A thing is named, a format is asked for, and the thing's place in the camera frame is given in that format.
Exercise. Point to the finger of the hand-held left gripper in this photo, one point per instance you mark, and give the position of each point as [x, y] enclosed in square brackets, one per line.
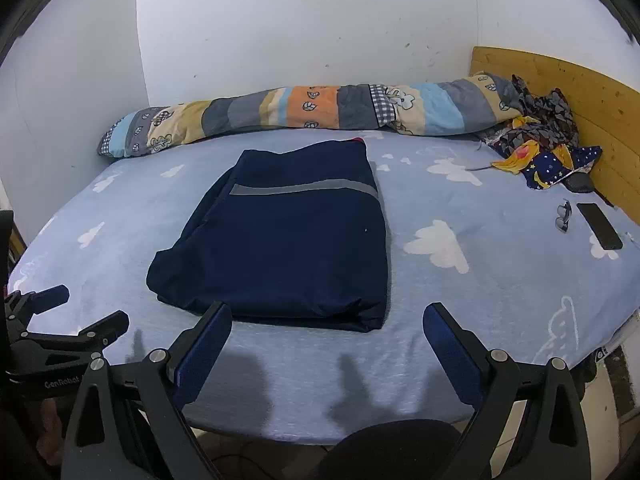
[100, 330]
[40, 297]

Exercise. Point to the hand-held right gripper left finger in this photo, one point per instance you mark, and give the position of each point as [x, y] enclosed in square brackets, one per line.
[205, 350]

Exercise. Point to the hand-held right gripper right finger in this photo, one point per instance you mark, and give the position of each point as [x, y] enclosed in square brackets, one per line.
[450, 355]

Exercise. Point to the navy shirt with red collar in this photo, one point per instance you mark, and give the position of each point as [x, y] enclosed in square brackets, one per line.
[290, 240]

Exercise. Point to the bed with cloud-print sheet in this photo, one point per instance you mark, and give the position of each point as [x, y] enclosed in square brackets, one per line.
[475, 310]

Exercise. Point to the wooden shelf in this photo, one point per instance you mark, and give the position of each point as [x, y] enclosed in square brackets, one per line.
[17, 245]

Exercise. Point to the black rounded seat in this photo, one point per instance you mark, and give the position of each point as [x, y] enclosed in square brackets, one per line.
[395, 452]

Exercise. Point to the eyeglasses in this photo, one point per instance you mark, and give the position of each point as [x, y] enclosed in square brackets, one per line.
[562, 222]

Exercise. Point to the black phone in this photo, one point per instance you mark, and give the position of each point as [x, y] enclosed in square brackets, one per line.
[600, 225]

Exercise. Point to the navy star-print cloth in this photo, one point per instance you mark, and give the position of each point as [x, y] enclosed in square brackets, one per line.
[545, 170]

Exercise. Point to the dark grey pouch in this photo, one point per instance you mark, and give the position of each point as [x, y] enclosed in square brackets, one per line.
[582, 184]

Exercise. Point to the dark patterned cloth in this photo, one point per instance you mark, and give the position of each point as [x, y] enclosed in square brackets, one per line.
[550, 115]

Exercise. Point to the rolled patchwork quilt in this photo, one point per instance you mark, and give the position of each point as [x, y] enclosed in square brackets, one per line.
[320, 105]

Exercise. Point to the wooden headboard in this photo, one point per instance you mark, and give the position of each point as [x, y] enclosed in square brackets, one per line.
[600, 95]

